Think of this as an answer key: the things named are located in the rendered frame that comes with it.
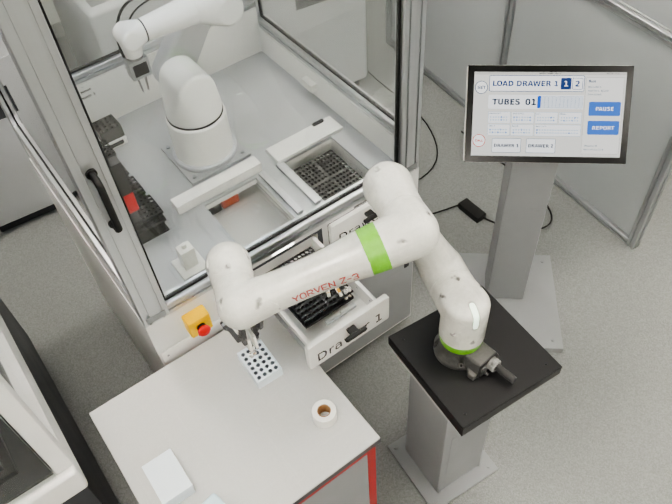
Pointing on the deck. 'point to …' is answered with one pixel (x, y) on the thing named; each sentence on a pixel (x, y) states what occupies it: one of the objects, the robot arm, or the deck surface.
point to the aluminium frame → (36, 60)
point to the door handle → (105, 200)
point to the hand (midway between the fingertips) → (250, 340)
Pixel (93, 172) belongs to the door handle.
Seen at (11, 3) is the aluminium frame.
